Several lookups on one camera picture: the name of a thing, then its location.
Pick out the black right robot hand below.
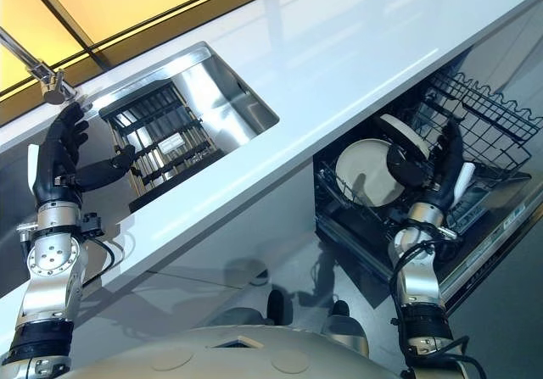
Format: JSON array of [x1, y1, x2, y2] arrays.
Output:
[[384, 118, 475, 211]]

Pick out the white plate with dark rim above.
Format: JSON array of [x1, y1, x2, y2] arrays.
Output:
[[378, 113, 430, 160]]

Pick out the large white round plate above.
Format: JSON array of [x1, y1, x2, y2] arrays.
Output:
[[334, 138, 408, 209]]

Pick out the robot right leg and foot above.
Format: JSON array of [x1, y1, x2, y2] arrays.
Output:
[[324, 299, 368, 359]]

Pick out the dark window frame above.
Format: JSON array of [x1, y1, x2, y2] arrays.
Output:
[[0, 0, 294, 105]]

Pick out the dark plate-holding dishwasher rack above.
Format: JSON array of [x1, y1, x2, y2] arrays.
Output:
[[316, 153, 532, 244]]

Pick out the stainless steel sink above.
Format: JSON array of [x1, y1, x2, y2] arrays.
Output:
[[90, 42, 281, 215]]

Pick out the stainless dishwasher door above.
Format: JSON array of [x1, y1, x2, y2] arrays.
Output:
[[316, 174, 543, 315]]

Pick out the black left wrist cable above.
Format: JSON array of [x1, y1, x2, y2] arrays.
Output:
[[80, 212, 125, 279]]

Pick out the robot leg and foot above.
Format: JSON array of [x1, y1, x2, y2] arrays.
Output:
[[324, 299, 368, 359], [266, 288, 286, 326]]

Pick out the chrome kitchen faucet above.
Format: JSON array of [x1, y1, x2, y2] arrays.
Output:
[[0, 26, 80, 105]]

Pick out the robot left leg and foot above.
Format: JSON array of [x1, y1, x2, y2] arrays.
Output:
[[266, 288, 286, 326]]

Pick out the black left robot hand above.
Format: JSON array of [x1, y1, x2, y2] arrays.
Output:
[[26, 101, 137, 206]]

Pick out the black slatted sink rack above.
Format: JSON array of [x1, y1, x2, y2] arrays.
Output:
[[98, 79, 227, 213]]

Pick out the black wire dishwasher rack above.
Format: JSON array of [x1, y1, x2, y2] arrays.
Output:
[[417, 70, 543, 177]]

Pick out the silver robot torso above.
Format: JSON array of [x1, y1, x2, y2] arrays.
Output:
[[63, 322, 422, 379]]

